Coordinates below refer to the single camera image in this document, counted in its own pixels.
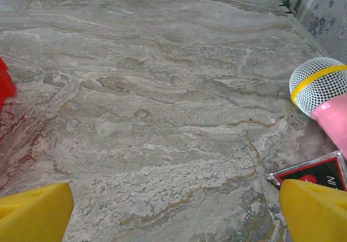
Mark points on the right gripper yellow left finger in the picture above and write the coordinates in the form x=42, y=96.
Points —
x=32, y=215

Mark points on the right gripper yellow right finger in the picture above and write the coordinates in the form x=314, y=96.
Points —
x=317, y=215

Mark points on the red three-compartment plastic bin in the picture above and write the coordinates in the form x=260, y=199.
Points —
x=5, y=84

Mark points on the small red triangle piece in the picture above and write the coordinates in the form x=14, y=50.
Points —
x=320, y=171

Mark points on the pink toy microphone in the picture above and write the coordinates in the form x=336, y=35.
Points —
x=330, y=117

